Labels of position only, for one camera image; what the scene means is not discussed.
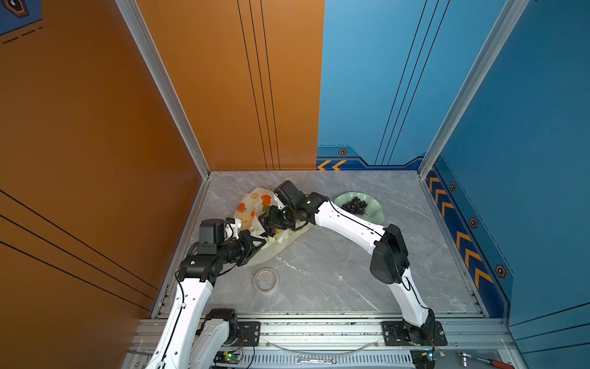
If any aluminium front rail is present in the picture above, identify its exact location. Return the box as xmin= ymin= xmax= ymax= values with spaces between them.
xmin=124 ymin=313 xmax=525 ymax=368

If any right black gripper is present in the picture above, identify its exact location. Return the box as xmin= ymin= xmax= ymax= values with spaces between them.
xmin=262 ymin=204 xmax=299 ymax=230

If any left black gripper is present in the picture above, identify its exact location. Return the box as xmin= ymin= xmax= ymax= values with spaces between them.
xmin=217 ymin=230 xmax=266 ymax=265

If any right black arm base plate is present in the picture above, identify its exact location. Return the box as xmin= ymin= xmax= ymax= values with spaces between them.
xmin=381 ymin=321 xmax=449 ymax=347

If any green circuit board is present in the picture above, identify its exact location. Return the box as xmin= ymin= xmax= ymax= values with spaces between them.
xmin=213 ymin=351 xmax=244 ymax=366
xmin=410 ymin=350 xmax=446 ymax=369

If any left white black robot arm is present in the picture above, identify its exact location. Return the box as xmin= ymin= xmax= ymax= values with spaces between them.
xmin=147 ymin=230 xmax=266 ymax=368

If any cream plastic bag orange print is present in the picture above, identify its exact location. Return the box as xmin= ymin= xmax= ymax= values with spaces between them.
xmin=234 ymin=188 xmax=313 ymax=266

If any clear tape roll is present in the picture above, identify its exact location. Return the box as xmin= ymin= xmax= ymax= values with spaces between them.
xmin=253 ymin=268 xmax=279 ymax=295

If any left green circuit board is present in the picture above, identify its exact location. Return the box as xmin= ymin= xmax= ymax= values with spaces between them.
xmin=213 ymin=351 xmax=244 ymax=366

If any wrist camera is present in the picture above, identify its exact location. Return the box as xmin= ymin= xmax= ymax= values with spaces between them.
xmin=198 ymin=218 xmax=242 ymax=245
xmin=273 ymin=181 xmax=306 ymax=208

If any silver wrench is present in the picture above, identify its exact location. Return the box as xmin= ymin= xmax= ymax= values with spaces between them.
xmin=295 ymin=357 xmax=338 ymax=365

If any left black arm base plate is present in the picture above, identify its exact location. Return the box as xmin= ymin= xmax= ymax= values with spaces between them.
xmin=223 ymin=321 xmax=261 ymax=347

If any dark grape bunch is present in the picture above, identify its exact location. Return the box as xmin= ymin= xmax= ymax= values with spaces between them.
xmin=258 ymin=205 xmax=276 ymax=237
xmin=340 ymin=197 xmax=368 ymax=215

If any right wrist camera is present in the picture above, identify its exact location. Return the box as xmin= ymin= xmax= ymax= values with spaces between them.
xmin=273 ymin=181 xmax=306 ymax=208

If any pale green fruit plate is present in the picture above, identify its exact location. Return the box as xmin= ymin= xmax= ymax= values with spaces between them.
xmin=333 ymin=192 xmax=385 ymax=224

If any right green circuit board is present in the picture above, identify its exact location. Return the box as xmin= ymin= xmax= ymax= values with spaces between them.
xmin=410 ymin=350 xmax=446 ymax=369

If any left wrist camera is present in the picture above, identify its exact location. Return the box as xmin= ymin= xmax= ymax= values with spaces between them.
xmin=198 ymin=218 xmax=242 ymax=245

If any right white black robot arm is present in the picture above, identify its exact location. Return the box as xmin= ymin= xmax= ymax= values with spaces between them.
xmin=269 ymin=188 xmax=436 ymax=345

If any red handled tool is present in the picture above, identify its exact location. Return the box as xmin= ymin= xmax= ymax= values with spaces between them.
xmin=458 ymin=351 xmax=515 ymax=369

